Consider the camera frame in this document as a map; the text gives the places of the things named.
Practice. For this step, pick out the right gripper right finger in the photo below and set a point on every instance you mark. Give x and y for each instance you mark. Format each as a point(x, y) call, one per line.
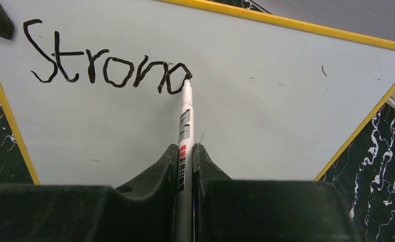
point(229, 209)

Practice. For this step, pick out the yellow framed whiteboard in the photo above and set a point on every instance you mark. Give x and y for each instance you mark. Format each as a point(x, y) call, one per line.
point(94, 87)

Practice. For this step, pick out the white black whiteboard marker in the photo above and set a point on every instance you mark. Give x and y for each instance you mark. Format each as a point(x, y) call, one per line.
point(183, 224)

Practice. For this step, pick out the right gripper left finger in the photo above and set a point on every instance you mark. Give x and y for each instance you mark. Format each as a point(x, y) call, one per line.
point(139, 210)

